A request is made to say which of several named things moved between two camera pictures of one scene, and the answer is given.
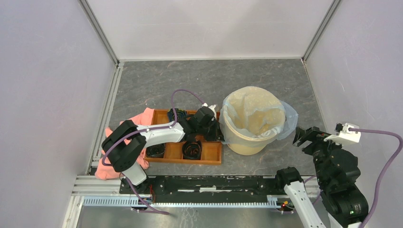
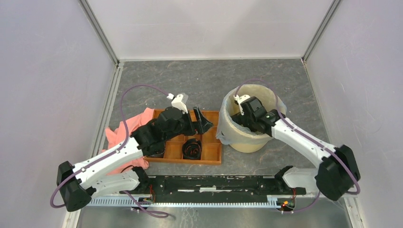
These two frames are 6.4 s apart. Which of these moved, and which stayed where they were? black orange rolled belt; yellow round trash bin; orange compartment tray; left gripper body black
Moved: left gripper body black
Stayed: orange compartment tray; black orange rolled belt; yellow round trash bin
